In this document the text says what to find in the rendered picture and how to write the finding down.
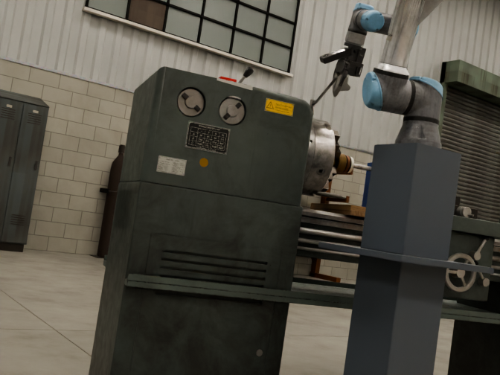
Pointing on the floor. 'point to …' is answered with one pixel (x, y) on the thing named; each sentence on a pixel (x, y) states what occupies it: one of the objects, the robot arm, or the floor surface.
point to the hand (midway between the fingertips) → (333, 93)
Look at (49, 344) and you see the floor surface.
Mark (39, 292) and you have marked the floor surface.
